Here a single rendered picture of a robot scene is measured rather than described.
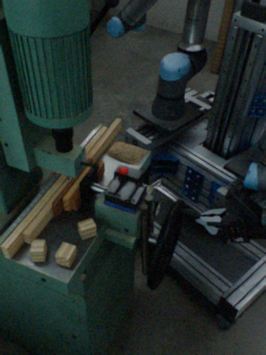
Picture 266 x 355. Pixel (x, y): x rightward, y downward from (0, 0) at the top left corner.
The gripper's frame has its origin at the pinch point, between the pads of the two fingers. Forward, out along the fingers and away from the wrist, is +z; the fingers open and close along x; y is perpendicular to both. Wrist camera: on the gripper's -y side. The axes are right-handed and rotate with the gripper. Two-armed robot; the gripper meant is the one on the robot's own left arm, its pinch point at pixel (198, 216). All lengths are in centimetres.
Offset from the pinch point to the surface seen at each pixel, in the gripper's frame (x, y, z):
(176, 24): 330, -2, 140
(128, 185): -9.5, -20.1, 11.3
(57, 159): -14.5, -34.8, 26.5
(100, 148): 9.5, -24.6, 31.6
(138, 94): 197, 18, 131
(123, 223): -16.2, -11.6, 13.9
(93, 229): -23.2, -15.8, 18.5
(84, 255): -29.9, -12.3, 19.3
